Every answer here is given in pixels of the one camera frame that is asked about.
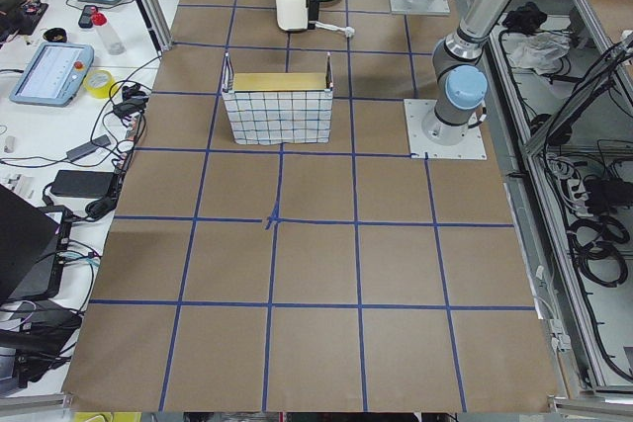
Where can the white two-slot toaster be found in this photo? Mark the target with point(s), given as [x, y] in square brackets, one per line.
[292, 15]

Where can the clear bottle red cap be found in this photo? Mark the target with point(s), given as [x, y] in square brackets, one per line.
[107, 33]

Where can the black phone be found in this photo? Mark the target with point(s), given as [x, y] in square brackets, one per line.
[85, 19]

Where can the yellow tape roll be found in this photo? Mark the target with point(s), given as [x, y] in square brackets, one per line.
[99, 83]

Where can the near blue teach pendant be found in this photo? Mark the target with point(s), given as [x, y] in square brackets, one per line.
[54, 75]

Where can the black power adapter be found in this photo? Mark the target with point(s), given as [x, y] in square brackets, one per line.
[82, 184]

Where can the black laptop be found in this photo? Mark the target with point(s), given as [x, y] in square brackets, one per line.
[32, 242]

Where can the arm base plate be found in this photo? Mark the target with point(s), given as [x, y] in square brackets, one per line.
[429, 138]
[420, 7]

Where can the checkered wire wooden shelf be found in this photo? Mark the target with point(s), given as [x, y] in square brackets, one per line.
[265, 108]

